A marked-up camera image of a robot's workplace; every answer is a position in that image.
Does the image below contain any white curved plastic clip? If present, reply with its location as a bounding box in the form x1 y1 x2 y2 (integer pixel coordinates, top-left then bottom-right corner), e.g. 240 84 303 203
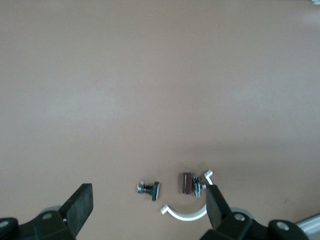
159 169 216 222

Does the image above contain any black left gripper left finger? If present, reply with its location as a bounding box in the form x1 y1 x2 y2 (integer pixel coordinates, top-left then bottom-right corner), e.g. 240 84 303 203
0 183 94 240

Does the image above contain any small black clip part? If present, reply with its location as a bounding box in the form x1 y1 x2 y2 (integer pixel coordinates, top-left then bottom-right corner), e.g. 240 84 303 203
136 181 161 202

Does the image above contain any white drawer cabinet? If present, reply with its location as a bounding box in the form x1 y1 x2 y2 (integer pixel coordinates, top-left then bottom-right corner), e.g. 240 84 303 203
297 214 320 235

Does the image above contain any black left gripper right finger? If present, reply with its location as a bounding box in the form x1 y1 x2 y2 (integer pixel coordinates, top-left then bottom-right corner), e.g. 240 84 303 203
202 184 311 240

